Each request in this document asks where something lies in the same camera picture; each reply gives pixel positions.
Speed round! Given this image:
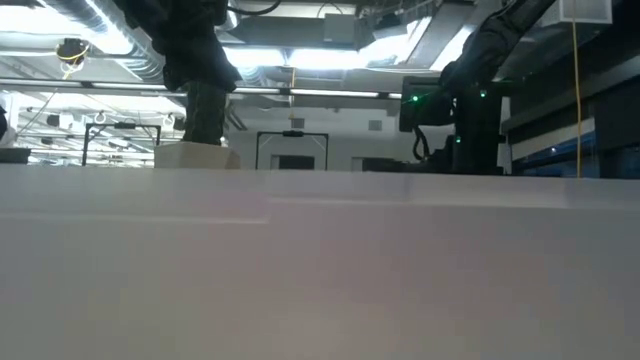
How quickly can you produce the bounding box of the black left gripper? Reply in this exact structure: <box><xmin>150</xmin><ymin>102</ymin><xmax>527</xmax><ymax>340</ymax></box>
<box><xmin>152</xmin><ymin>19</ymin><xmax>245</xmax><ymax>146</ymax></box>

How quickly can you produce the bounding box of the beige cardboard box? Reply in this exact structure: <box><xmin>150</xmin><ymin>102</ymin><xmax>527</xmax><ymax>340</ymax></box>
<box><xmin>153</xmin><ymin>141</ymin><xmax>242</xmax><ymax>170</ymax></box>

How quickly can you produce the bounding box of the grey ceiling box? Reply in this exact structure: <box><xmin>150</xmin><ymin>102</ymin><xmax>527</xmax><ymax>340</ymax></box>
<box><xmin>323</xmin><ymin>13</ymin><xmax>357</xmax><ymax>44</ymax></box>

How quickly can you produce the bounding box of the clear plastic storage bin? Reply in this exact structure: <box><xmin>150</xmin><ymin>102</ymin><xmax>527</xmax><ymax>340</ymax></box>
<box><xmin>0</xmin><ymin>163</ymin><xmax>640</xmax><ymax>360</ymax></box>

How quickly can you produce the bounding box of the white ceiling box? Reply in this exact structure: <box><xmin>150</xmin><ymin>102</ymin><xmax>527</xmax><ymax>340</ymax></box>
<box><xmin>541</xmin><ymin>0</ymin><xmax>614</xmax><ymax>27</ymax></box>

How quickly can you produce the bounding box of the dark shelving unit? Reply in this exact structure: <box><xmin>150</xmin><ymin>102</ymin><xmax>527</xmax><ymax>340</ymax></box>
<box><xmin>502</xmin><ymin>29</ymin><xmax>640</xmax><ymax>179</ymax></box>

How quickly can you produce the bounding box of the black metal frame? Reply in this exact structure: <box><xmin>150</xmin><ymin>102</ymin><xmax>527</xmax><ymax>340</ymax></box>
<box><xmin>81</xmin><ymin>122</ymin><xmax>162</xmax><ymax>167</ymax></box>
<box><xmin>254</xmin><ymin>130</ymin><xmax>330</xmax><ymax>171</ymax></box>

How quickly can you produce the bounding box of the long ceiling light rail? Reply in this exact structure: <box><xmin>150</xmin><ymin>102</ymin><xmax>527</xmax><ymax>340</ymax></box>
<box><xmin>0</xmin><ymin>77</ymin><xmax>404</xmax><ymax>100</ymax></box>

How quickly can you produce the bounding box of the silver spiral duct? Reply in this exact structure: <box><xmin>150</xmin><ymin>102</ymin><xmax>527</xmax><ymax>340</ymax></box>
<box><xmin>44</xmin><ymin>0</ymin><xmax>166</xmax><ymax>81</ymax></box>

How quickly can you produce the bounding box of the yellow cable reel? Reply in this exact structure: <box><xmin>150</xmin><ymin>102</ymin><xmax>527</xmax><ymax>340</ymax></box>
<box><xmin>54</xmin><ymin>37</ymin><xmax>91</xmax><ymax>66</ymax></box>

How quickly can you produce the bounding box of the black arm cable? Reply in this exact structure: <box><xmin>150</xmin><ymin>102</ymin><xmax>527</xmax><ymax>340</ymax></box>
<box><xmin>411</xmin><ymin>124</ymin><xmax>432</xmax><ymax>162</ymax></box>

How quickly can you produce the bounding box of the yellow hanging cable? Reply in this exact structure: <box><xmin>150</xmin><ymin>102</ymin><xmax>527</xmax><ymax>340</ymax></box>
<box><xmin>571</xmin><ymin>0</ymin><xmax>584</xmax><ymax>179</ymax></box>

